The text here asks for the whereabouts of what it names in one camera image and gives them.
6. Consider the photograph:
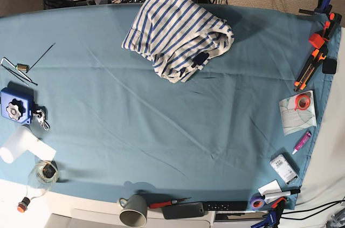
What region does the black smartphone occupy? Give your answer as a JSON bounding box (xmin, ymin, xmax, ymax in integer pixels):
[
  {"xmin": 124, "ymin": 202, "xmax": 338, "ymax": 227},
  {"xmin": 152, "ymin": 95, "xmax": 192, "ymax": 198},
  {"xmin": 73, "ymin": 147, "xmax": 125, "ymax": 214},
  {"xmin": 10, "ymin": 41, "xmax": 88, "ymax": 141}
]
[{"xmin": 161, "ymin": 202, "xmax": 204, "ymax": 220}]

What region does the black remote control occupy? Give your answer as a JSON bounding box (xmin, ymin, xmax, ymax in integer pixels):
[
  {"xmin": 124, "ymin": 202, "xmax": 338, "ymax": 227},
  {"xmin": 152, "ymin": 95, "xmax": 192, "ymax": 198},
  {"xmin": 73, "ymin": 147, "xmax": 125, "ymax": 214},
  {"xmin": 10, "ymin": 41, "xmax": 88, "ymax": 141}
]
[{"xmin": 203, "ymin": 201, "xmax": 248, "ymax": 211}]

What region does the blue spring clamp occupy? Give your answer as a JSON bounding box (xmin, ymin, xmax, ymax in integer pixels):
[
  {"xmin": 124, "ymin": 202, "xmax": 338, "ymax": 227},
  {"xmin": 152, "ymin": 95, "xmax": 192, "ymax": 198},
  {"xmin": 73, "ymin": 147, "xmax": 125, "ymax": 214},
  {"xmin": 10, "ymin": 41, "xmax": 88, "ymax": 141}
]
[
  {"xmin": 251, "ymin": 197, "xmax": 287, "ymax": 228},
  {"xmin": 299, "ymin": 0, "xmax": 332, "ymax": 15}
]

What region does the white paper tag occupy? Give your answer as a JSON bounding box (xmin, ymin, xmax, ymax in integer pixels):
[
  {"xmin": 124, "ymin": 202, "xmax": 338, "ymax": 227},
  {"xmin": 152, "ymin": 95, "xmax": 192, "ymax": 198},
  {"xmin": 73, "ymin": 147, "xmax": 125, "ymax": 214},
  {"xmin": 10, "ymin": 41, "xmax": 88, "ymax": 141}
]
[{"xmin": 258, "ymin": 179, "xmax": 281, "ymax": 196}]

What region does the black square foam pad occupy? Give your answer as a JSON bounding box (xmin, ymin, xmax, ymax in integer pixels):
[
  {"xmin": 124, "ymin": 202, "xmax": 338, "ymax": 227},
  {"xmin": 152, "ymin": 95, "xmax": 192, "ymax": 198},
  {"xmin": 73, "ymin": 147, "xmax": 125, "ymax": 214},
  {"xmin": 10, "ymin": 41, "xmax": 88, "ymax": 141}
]
[{"xmin": 322, "ymin": 58, "xmax": 337, "ymax": 75}]

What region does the purple tape roll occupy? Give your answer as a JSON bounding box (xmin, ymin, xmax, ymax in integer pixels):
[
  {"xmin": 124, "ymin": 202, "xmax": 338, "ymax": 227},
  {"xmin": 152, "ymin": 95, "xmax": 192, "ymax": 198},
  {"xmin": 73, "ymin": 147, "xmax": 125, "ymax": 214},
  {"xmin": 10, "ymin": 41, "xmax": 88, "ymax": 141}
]
[{"xmin": 250, "ymin": 196, "xmax": 266, "ymax": 211}]

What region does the black zip tie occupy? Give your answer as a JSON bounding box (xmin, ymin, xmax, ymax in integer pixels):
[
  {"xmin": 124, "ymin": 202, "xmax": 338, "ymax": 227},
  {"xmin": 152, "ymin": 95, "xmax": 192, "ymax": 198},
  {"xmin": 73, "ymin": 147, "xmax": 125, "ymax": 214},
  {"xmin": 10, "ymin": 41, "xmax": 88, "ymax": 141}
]
[{"xmin": 26, "ymin": 43, "xmax": 56, "ymax": 73}]

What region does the red handled screwdriver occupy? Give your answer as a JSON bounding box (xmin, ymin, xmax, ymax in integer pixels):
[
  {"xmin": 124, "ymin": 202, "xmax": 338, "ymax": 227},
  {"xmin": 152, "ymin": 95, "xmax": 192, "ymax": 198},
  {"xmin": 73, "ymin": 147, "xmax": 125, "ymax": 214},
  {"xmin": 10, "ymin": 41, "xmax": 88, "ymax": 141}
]
[{"xmin": 149, "ymin": 197, "xmax": 190, "ymax": 209}]

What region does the orange black bar clamp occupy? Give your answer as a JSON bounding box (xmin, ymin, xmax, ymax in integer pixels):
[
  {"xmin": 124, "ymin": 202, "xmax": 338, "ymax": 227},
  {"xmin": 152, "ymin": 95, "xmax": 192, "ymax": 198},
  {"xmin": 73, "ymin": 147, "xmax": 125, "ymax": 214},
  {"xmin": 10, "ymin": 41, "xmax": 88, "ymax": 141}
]
[{"xmin": 309, "ymin": 12, "xmax": 342, "ymax": 49}]

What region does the white boxed hard drive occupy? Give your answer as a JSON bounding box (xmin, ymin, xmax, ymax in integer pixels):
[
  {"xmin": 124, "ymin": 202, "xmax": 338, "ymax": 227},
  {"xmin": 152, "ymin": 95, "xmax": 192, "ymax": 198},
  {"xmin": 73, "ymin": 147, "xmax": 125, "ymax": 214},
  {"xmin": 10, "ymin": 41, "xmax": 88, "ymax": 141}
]
[{"xmin": 270, "ymin": 154, "xmax": 298, "ymax": 184}]

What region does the blue spring clamp top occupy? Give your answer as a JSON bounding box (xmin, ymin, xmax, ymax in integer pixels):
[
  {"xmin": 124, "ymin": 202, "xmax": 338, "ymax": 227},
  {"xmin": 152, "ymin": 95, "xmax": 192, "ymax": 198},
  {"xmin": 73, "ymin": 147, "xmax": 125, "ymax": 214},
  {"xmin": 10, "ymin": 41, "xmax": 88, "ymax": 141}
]
[{"xmin": 299, "ymin": 0, "xmax": 332, "ymax": 15}]

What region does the clear glass bottle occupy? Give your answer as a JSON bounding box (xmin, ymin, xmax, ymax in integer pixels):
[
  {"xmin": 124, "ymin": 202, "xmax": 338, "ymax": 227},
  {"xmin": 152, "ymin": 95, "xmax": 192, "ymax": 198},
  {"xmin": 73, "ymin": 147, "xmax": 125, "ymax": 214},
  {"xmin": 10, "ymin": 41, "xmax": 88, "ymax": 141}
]
[{"xmin": 17, "ymin": 160, "xmax": 59, "ymax": 213}]

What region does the silver allen key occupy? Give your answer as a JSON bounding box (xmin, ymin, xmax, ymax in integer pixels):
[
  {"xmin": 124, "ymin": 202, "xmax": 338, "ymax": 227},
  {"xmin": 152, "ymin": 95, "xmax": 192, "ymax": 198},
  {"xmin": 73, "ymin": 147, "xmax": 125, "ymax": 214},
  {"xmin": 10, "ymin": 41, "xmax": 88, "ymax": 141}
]
[{"xmin": 1, "ymin": 57, "xmax": 38, "ymax": 87}]

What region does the blue white striped T-shirt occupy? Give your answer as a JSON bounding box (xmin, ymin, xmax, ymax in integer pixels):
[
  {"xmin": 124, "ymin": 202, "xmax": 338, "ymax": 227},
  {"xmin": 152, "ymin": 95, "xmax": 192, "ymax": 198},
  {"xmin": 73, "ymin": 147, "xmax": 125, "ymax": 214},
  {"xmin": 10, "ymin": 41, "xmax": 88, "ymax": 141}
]
[{"xmin": 121, "ymin": 0, "xmax": 234, "ymax": 84}]

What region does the clear plastic cup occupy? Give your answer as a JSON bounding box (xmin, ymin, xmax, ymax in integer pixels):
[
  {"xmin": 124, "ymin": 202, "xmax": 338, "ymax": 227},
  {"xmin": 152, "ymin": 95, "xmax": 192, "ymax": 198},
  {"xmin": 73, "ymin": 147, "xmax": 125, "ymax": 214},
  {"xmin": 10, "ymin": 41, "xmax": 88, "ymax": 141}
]
[{"xmin": 1, "ymin": 126, "xmax": 38, "ymax": 164}]

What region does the grey ceramic mug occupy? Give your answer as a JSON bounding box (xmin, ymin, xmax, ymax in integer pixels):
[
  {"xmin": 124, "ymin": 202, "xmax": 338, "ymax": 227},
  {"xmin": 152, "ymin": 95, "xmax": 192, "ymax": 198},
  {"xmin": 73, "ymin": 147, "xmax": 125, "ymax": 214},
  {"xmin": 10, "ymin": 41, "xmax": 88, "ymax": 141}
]
[{"xmin": 117, "ymin": 195, "xmax": 148, "ymax": 227}]

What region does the leaf pattern paper card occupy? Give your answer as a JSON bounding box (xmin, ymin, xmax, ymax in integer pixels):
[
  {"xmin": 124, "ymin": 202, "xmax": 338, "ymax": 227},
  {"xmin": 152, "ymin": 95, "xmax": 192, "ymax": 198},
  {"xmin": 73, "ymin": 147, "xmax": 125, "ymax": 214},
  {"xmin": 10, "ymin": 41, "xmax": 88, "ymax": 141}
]
[{"xmin": 279, "ymin": 90, "xmax": 317, "ymax": 136}]

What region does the blue spring clamp bottom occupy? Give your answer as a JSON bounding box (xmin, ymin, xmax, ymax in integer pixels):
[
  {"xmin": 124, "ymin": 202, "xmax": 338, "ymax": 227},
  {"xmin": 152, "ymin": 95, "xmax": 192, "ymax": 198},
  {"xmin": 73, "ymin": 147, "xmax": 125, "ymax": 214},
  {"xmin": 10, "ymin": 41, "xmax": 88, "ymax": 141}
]
[{"xmin": 251, "ymin": 197, "xmax": 287, "ymax": 228}]

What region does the blue box with knob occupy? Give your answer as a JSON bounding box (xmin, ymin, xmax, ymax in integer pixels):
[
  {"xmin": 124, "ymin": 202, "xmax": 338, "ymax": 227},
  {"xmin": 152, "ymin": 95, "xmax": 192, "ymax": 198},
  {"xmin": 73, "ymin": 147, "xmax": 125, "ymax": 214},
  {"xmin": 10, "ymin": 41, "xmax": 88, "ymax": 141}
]
[{"xmin": 1, "ymin": 87, "xmax": 34, "ymax": 125}]

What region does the red tape roll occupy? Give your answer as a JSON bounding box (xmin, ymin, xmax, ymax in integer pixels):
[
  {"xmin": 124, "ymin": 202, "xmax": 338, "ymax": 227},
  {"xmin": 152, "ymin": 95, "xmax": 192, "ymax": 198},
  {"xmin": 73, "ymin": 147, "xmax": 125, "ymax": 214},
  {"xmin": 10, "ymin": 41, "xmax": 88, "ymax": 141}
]
[{"xmin": 295, "ymin": 94, "xmax": 311, "ymax": 110}]

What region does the black marker pen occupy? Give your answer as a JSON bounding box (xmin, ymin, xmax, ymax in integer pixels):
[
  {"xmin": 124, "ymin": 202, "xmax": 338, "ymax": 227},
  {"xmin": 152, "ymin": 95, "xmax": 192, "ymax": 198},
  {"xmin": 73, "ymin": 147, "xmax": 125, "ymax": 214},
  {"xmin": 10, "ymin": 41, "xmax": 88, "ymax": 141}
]
[{"xmin": 263, "ymin": 189, "xmax": 301, "ymax": 200}]

